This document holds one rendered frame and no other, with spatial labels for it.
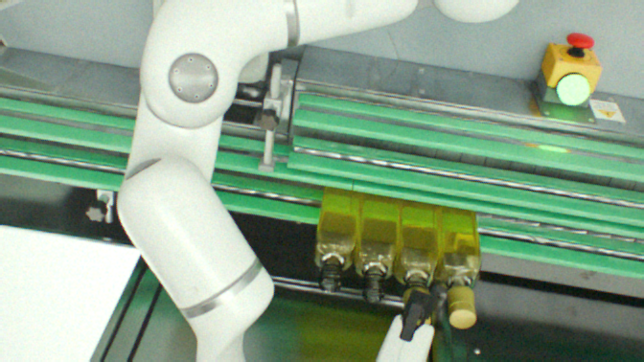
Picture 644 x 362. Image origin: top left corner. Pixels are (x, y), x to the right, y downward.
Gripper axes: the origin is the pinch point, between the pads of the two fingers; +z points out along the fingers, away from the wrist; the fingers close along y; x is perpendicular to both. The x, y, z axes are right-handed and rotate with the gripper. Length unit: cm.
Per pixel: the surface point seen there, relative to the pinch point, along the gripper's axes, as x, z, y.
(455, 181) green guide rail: 1.3, 22.8, 6.5
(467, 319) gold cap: -6.1, 1.9, 0.6
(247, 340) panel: 21.3, -3.0, -12.5
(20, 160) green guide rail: 65, 6, -3
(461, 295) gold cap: -4.5, 4.1, 2.1
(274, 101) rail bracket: 27.4, 13.1, 16.4
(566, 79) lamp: -9.2, 36.0, 20.7
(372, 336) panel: 5.6, 5.8, -12.4
